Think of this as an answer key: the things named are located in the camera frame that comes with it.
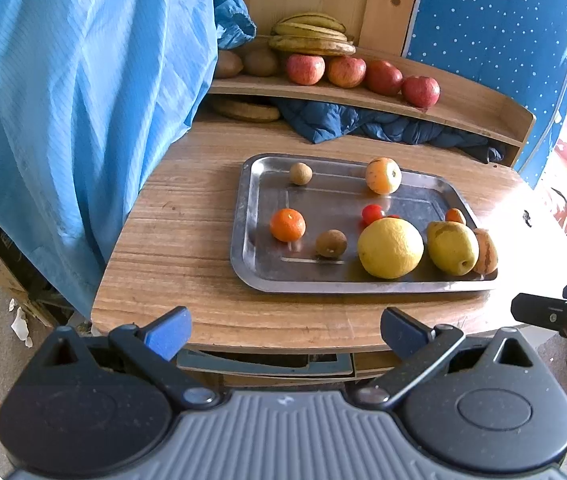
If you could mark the yellow lemon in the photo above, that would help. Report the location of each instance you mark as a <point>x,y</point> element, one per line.
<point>390,247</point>

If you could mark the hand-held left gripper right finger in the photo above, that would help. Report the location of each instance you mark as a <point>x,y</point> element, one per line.
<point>403,330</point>

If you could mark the white paper scrap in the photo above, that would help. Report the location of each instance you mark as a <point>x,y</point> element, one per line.
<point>20,325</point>

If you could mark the yellow pear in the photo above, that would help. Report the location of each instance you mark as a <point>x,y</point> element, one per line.
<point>452,247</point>

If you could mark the red apple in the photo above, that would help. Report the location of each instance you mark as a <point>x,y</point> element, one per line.
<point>305,69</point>
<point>346,71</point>
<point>384,78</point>
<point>421,91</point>

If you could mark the striped pepino melon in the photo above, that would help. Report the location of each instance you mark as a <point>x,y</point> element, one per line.
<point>487,257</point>

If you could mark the brown kiwi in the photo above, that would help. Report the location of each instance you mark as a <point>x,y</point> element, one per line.
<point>260,62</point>
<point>227,64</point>

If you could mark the grey under-desk tray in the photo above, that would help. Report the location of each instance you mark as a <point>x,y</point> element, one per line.
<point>263,364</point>

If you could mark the metal tray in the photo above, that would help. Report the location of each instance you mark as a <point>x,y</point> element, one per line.
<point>323,195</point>

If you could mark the bunch of bananas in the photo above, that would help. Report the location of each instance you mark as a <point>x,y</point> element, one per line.
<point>311,35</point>

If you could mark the orange tangerine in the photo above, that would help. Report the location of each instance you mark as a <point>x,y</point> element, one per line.
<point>287,224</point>
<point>455,215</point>

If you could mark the woven round mat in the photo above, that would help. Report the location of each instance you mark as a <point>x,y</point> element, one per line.
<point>246,110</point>

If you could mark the dark blue jacket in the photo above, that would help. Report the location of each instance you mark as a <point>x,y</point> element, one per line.
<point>343,120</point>

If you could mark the orange round fruit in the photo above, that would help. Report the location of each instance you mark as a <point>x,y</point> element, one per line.
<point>383,175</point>

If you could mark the small tan round fruit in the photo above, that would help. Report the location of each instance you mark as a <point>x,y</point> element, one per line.
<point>301,173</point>
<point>331,243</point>

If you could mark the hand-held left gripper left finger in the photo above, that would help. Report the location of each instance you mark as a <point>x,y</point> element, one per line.
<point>168,332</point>

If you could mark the blue dotted tent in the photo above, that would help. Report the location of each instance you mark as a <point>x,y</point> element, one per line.
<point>503,25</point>

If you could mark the blue plastic bag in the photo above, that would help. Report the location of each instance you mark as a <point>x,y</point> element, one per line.
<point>233,17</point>

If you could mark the wooden shelf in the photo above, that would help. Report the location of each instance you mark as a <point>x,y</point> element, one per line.
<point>483,105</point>

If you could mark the light blue sheet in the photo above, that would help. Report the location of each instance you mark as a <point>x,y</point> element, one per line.
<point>63,85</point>

